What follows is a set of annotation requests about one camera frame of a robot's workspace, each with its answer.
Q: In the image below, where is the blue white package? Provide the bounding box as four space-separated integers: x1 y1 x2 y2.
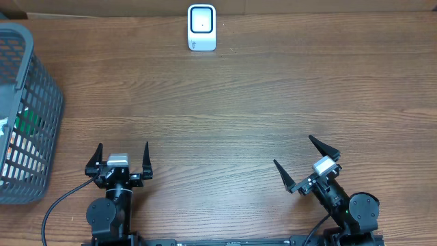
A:
0 117 8 137

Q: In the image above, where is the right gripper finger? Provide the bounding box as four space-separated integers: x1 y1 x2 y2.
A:
273 159 296 193
308 135 341 162

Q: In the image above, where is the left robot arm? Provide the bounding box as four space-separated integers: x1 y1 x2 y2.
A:
85 143 153 245

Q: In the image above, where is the orange tissue pack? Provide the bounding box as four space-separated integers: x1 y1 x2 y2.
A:
7 132 21 162

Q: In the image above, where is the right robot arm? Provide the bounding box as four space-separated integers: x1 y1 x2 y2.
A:
273 135 384 245

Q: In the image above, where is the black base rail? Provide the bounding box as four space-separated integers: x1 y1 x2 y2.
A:
82 236 385 246

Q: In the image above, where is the grey plastic mesh basket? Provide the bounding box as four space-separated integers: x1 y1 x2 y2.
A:
1 23 65 204

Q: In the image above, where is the green lid jar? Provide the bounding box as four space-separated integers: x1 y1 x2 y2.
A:
14 108 44 136

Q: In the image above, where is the white barcode scanner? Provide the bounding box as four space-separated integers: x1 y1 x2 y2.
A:
187 3 216 51

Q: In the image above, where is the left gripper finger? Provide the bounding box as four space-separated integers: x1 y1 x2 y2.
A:
142 142 152 174
85 143 103 168

